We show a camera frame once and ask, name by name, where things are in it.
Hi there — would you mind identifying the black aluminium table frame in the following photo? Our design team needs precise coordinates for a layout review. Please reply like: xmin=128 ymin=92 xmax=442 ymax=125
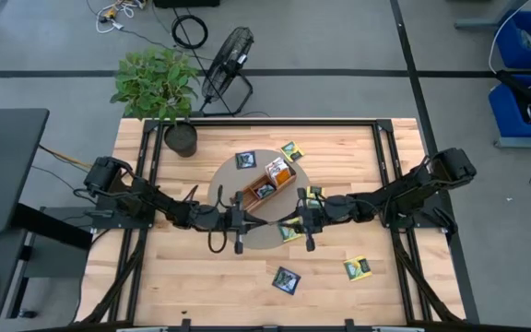
xmin=75 ymin=117 xmax=467 ymax=332

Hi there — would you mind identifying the round grey mat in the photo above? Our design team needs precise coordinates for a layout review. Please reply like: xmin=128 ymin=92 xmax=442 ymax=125
xmin=207 ymin=148 xmax=313 ymax=251

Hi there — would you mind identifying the grey metal stand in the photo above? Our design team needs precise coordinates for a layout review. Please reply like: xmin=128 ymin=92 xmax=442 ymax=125
xmin=454 ymin=0 xmax=529 ymax=31

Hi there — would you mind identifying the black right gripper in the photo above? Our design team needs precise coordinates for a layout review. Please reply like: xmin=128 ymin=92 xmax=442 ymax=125
xmin=272 ymin=187 xmax=340 ymax=254

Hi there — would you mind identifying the yellow cable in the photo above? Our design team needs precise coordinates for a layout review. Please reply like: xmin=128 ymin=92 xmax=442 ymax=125
xmin=38 ymin=145 xmax=94 ymax=170

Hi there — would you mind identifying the blue storage bin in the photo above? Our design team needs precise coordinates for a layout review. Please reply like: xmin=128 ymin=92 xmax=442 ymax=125
xmin=495 ymin=9 xmax=531 ymax=70
xmin=488 ymin=74 xmax=531 ymax=138

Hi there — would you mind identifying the black box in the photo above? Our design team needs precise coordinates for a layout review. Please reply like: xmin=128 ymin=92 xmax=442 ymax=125
xmin=153 ymin=0 xmax=221 ymax=9

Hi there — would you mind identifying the green and yellow tea packet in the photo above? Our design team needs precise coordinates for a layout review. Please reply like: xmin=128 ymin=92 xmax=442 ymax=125
xmin=343 ymin=255 xmax=373 ymax=282
xmin=308 ymin=185 xmax=325 ymax=208
xmin=277 ymin=219 xmax=304 ymax=244
xmin=279 ymin=140 xmax=305 ymax=163

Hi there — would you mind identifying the green potted plant black pot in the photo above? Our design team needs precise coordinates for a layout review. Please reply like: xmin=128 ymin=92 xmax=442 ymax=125
xmin=110 ymin=47 xmax=201 ymax=159

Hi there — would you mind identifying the dark grey desk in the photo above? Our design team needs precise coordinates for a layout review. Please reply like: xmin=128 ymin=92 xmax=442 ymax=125
xmin=0 ymin=229 xmax=36 ymax=332

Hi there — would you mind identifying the grey bin stand base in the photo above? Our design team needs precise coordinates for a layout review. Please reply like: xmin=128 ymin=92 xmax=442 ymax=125
xmin=493 ymin=133 xmax=531 ymax=149

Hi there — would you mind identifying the black desk foot bar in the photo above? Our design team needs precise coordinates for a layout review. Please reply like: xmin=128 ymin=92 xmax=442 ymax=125
xmin=10 ymin=202 xmax=94 ymax=251

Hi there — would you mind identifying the black desk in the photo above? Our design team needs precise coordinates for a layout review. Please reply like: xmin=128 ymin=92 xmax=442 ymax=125
xmin=0 ymin=108 xmax=50 ymax=234

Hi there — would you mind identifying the white cable bundle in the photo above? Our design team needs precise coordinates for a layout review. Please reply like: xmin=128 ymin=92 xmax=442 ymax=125
xmin=94 ymin=0 xmax=147 ymax=34

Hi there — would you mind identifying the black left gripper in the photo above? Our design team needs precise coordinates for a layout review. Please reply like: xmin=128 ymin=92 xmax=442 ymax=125
xmin=222 ymin=192 xmax=269 ymax=255

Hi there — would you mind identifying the black floor fan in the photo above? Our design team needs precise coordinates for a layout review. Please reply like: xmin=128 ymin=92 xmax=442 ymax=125
xmin=199 ymin=26 xmax=255 ymax=118

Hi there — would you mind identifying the wooden three-compartment organizer box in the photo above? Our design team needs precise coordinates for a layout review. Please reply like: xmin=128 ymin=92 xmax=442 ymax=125
xmin=241 ymin=159 xmax=298 ymax=214

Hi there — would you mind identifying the coiled black cable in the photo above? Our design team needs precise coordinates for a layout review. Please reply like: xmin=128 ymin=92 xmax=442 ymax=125
xmin=171 ymin=14 xmax=209 ymax=51

